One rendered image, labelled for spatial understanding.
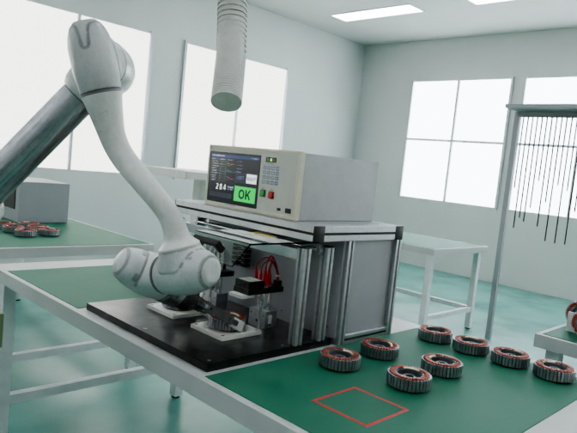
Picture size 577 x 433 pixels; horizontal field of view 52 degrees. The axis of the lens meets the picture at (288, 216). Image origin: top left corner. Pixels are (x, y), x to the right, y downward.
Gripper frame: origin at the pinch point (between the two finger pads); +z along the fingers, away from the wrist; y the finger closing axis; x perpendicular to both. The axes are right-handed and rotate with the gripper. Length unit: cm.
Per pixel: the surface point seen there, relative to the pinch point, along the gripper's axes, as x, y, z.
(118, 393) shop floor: -48, -135, 80
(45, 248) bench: 0, -157, 15
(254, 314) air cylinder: 5.8, -1.0, 11.0
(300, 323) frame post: 7.7, 19.8, 8.1
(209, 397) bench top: -19.6, 26.7, -18.6
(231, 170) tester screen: 44.7, -19.9, -8.9
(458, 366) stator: 15, 57, 31
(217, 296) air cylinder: 7.1, -20.4, 11.0
